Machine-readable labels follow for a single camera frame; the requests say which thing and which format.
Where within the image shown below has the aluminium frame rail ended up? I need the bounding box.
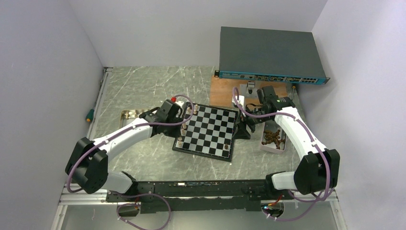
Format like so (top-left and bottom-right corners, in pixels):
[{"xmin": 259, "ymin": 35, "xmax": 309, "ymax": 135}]
[{"xmin": 51, "ymin": 67, "xmax": 113, "ymax": 230}]

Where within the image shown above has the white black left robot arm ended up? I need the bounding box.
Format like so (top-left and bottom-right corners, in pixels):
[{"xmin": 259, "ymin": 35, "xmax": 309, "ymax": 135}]
[{"xmin": 65, "ymin": 99, "xmax": 187, "ymax": 201}]

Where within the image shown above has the wooden board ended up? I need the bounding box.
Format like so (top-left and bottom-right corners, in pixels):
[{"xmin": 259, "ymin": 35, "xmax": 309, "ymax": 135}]
[{"xmin": 209, "ymin": 76, "xmax": 292, "ymax": 108}]

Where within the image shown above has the green orange screwdriver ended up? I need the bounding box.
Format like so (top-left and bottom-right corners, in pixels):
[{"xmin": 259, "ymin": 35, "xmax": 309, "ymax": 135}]
[{"xmin": 85, "ymin": 109, "xmax": 95, "ymax": 122}]

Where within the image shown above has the blue grey network switch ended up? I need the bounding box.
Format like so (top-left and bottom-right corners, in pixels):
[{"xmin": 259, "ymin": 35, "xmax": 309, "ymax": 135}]
[{"xmin": 214, "ymin": 26, "xmax": 329, "ymax": 85}]

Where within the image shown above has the pink plastic tray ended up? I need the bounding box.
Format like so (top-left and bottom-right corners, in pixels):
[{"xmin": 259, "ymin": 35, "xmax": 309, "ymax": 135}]
[{"xmin": 259, "ymin": 121, "xmax": 288, "ymax": 154}]

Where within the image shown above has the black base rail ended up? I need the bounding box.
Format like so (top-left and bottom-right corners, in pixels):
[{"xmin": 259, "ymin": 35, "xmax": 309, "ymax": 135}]
[{"xmin": 106, "ymin": 179, "xmax": 291, "ymax": 214}]

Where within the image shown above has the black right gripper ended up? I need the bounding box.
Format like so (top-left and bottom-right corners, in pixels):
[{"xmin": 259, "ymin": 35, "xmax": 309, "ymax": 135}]
[{"xmin": 233, "ymin": 105, "xmax": 271, "ymax": 139}]

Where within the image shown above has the gold metal tin tray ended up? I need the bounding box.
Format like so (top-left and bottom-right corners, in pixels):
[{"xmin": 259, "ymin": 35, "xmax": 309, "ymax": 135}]
[{"xmin": 119, "ymin": 109, "xmax": 148, "ymax": 128}]

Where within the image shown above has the metal bracket with knob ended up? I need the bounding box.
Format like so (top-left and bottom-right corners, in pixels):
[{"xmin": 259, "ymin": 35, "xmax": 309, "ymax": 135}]
[{"xmin": 239, "ymin": 81, "xmax": 258, "ymax": 98}]

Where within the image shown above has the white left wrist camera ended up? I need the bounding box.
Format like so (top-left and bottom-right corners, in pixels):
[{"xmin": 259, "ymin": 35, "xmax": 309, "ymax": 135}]
[{"xmin": 170, "ymin": 97, "xmax": 185, "ymax": 108}]

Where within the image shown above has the black and white chessboard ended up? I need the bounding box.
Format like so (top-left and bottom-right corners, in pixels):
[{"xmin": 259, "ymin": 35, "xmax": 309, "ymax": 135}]
[{"xmin": 172, "ymin": 103, "xmax": 238, "ymax": 162}]

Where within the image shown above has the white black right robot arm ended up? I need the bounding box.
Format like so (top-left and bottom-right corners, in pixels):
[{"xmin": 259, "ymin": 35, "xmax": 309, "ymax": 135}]
[{"xmin": 232, "ymin": 86, "xmax": 340, "ymax": 200}]

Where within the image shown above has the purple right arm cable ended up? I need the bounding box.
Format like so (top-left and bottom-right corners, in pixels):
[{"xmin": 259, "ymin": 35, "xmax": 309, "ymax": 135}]
[{"xmin": 232, "ymin": 86, "xmax": 334, "ymax": 222}]

